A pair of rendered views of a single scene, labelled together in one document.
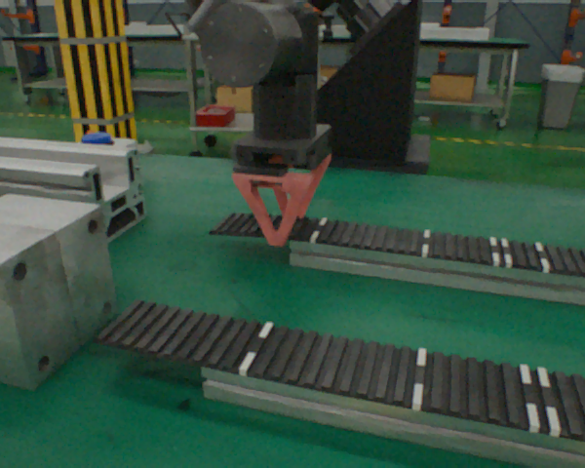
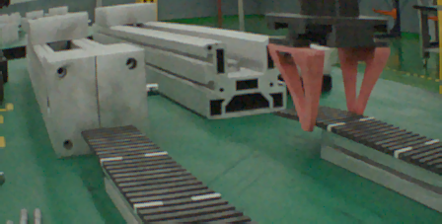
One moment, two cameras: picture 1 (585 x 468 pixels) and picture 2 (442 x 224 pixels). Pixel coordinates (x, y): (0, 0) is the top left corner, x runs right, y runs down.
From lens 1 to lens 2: 0.35 m
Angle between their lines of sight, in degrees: 51
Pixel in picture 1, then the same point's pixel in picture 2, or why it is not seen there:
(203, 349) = (107, 148)
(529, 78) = not seen: outside the picture
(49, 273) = (83, 83)
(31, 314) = (64, 105)
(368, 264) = (367, 164)
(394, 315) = (325, 206)
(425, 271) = (406, 180)
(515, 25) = not seen: outside the picture
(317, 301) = (286, 183)
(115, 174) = (257, 59)
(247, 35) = not seen: outside the picture
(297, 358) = (135, 168)
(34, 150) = (222, 37)
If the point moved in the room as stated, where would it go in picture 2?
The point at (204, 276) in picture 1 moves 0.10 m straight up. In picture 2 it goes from (243, 148) to (239, 38)
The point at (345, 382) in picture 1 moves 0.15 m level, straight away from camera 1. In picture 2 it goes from (128, 184) to (321, 143)
